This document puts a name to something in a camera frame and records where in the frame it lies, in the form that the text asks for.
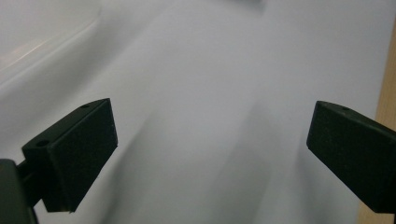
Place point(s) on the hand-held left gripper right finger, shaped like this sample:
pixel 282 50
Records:
pixel 355 149

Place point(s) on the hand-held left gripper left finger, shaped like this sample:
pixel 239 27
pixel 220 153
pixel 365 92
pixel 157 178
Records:
pixel 77 149

